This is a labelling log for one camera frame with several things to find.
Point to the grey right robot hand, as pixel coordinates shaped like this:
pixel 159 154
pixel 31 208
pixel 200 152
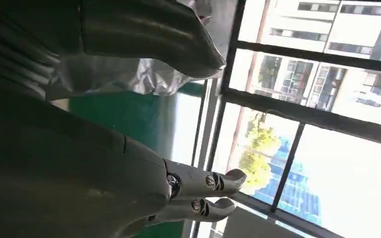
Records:
pixel 62 170

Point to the green crate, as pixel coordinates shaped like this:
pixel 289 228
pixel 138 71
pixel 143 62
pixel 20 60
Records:
pixel 118 115

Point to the ribbed grey right arm sleeve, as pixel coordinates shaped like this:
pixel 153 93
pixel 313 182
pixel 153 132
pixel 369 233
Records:
pixel 13 62

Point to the yellow green tree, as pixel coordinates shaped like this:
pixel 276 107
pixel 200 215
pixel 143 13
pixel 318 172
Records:
pixel 259 141

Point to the blue glass building outside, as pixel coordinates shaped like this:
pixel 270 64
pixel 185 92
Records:
pixel 300 193

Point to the pale building outside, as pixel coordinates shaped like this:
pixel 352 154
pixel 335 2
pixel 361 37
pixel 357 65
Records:
pixel 351 26

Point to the dark window frame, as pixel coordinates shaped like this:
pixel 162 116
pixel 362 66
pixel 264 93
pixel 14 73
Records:
pixel 308 115

